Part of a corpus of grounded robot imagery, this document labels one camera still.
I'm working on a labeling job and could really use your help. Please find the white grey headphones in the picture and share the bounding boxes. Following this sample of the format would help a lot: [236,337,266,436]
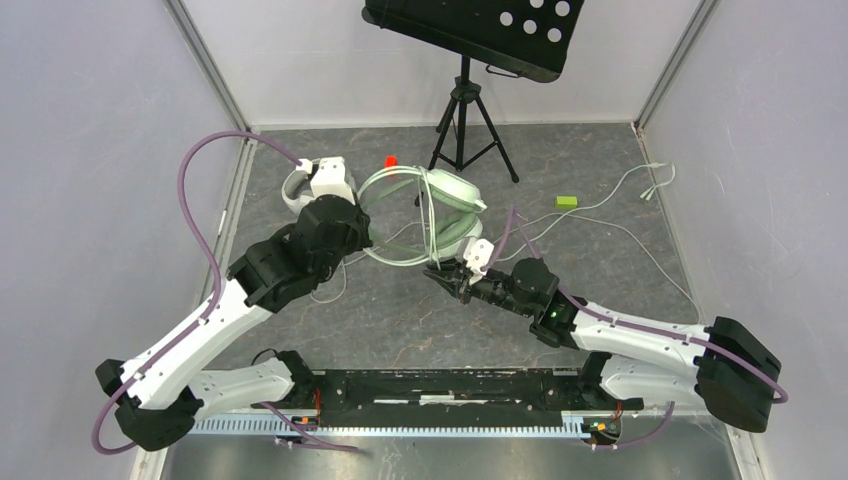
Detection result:
[281,160,315,215]

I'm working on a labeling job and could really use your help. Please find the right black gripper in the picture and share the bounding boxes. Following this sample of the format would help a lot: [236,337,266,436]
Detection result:
[422,256,534,318]

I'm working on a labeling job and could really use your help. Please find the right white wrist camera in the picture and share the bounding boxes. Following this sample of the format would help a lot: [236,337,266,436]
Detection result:
[462,237,495,277]

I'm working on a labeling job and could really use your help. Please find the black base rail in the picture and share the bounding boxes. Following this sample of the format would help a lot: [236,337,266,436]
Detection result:
[273,368,644,428]

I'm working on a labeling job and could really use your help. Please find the white headphone cable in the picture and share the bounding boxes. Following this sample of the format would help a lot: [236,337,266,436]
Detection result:
[308,222,425,306]

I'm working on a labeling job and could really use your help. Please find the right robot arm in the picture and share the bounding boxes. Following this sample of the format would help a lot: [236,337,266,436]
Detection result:
[423,258,787,433]

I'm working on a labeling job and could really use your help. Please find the green headphone cable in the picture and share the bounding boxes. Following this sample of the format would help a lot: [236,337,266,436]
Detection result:
[417,161,702,313]

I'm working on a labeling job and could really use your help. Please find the green headphones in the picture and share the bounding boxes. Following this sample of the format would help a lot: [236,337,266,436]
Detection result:
[357,166,487,267]

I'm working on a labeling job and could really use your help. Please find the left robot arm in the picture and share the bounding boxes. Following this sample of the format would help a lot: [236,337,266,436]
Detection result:
[95,195,372,451]

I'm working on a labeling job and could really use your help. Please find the green small block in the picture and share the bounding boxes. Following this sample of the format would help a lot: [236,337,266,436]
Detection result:
[555,195,579,210]

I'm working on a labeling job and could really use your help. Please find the black music stand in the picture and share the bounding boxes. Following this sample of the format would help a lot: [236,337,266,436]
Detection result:
[361,0,585,183]

